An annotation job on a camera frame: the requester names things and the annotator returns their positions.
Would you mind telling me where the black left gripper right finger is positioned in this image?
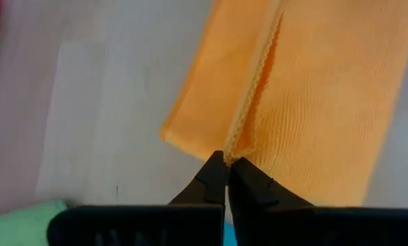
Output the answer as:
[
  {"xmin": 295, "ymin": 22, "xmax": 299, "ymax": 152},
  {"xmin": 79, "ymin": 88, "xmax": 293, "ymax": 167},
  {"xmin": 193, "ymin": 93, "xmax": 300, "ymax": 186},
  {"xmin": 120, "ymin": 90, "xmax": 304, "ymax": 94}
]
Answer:
[{"xmin": 228, "ymin": 156, "xmax": 408, "ymax": 246}]

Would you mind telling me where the blue microfiber towel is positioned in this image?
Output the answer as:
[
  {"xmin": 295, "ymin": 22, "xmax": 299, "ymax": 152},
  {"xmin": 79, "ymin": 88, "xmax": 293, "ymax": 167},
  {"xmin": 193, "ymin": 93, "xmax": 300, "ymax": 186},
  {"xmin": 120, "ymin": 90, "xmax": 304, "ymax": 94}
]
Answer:
[{"xmin": 223, "ymin": 221, "xmax": 238, "ymax": 246}]

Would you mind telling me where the green microfiber towel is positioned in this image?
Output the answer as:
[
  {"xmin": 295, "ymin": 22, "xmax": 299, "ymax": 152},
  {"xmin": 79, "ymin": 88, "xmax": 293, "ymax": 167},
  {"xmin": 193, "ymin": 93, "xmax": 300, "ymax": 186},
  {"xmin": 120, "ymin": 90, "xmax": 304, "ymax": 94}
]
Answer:
[{"xmin": 0, "ymin": 199, "xmax": 70, "ymax": 246}]

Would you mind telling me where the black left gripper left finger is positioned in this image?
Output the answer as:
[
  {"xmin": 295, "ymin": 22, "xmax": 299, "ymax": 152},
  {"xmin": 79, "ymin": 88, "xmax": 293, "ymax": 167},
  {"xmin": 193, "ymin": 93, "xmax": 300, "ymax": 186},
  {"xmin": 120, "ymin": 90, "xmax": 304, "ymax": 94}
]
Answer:
[{"xmin": 46, "ymin": 150, "xmax": 230, "ymax": 246}]

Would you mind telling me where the orange microfiber towel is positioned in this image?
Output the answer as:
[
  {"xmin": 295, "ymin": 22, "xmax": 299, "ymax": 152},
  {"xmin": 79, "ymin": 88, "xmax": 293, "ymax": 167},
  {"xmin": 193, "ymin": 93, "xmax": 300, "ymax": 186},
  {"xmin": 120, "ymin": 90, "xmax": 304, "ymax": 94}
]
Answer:
[{"xmin": 159, "ymin": 0, "xmax": 408, "ymax": 208}]

